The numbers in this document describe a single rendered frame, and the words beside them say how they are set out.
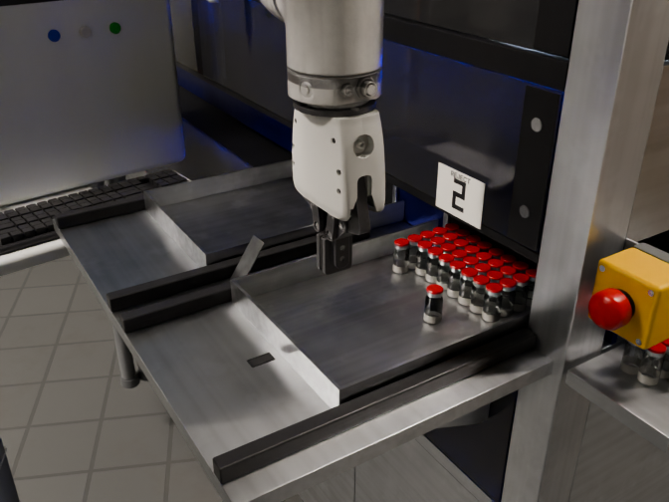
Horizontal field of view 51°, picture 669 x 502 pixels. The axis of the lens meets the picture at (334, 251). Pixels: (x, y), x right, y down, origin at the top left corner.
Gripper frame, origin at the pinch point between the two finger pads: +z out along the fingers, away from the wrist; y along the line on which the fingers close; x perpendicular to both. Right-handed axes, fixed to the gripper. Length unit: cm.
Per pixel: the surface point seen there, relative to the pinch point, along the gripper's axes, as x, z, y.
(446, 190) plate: -22.7, 2.0, 9.5
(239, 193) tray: -13, 16, 52
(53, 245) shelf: 17, 23, 65
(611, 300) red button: -19.7, 2.6, -18.4
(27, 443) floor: 27, 104, 115
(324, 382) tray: 3.1, 13.3, -3.0
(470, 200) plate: -22.7, 1.7, 5.0
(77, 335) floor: 3, 104, 161
